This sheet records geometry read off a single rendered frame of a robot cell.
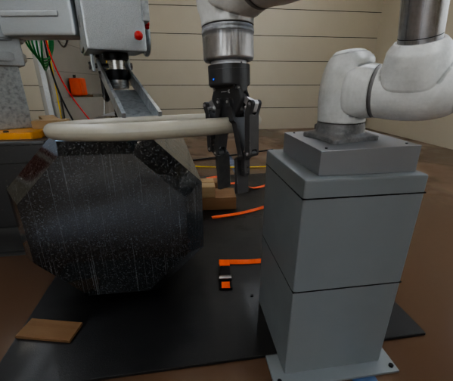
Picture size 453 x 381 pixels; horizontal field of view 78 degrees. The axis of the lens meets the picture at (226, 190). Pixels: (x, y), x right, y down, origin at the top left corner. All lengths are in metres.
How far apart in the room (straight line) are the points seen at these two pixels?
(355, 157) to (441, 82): 0.26
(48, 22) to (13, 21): 0.20
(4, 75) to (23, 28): 0.32
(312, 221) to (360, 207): 0.15
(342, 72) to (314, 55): 6.35
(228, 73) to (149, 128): 0.16
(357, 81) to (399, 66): 0.12
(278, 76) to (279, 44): 0.66
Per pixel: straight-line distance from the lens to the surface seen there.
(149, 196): 1.28
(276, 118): 7.06
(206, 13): 0.54
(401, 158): 1.01
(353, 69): 0.98
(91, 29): 1.26
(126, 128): 0.49
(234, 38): 0.51
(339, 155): 0.89
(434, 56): 0.90
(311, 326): 1.17
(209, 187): 2.39
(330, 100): 0.99
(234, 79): 0.51
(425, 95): 0.90
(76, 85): 5.02
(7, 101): 2.27
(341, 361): 1.37
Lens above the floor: 1.06
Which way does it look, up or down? 21 degrees down
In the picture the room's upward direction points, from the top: straight up
